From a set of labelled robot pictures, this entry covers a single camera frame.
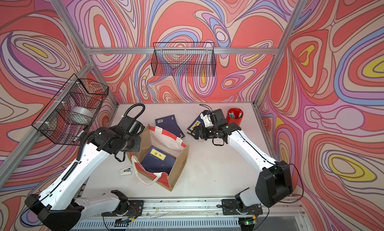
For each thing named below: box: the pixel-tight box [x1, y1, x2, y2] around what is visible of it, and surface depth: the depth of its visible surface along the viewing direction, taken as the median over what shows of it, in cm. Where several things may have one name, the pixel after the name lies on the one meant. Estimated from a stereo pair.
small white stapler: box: [119, 166, 133, 175], surface depth 86 cm
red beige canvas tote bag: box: [126, 125, 190, 192], surface depth 81 cm
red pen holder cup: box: [226, 107, 244, 127], surface depth 100 cm
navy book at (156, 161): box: [140, 146, 177, 175], surface depth 86 cm
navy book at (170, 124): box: [155, 114, 186, 139], surface depth 106 cm
